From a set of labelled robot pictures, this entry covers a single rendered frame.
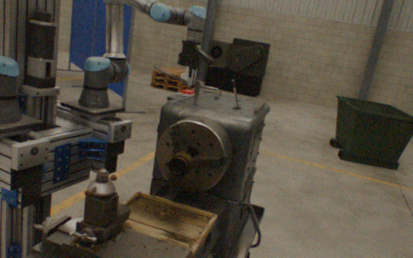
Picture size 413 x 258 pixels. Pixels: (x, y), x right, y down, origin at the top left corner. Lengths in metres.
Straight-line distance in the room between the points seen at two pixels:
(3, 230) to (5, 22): 0.95
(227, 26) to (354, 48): 3.76
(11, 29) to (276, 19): 10.19
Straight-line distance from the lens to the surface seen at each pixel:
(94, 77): 1.84
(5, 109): 1.53
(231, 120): 1.66
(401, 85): 11.51
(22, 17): 1.76
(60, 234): 1.21
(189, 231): 1.42
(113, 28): 1.95
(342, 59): 11.34
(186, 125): 1.54
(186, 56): 1.72
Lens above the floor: 1.61
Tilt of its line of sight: 15 degrees down
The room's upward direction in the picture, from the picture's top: 9 degrees clockwise
